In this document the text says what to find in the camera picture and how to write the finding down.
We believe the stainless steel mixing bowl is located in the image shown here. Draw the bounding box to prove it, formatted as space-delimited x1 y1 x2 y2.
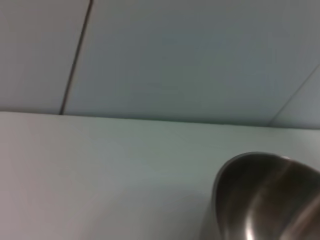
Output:
211 151 320 240

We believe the white partition panel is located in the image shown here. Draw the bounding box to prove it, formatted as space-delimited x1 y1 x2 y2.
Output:
61 0 320 129
0 0 93 115

